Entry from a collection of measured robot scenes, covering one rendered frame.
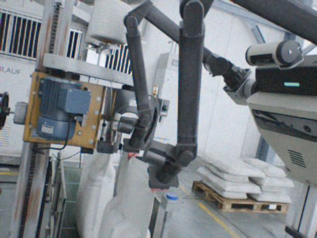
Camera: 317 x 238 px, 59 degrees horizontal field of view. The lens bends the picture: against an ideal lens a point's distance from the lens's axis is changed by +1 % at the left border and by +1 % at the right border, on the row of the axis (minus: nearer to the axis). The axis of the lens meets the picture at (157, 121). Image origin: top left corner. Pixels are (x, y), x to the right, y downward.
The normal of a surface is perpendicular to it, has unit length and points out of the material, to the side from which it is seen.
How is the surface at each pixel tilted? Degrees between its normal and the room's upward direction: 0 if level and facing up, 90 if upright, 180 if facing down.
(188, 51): 124
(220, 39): 90
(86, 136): 90
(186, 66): 120
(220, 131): 90
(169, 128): 90
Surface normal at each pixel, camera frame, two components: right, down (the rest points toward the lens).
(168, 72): 0.34, 0.15
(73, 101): 0.70, 0.20
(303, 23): -0.10, 0.60
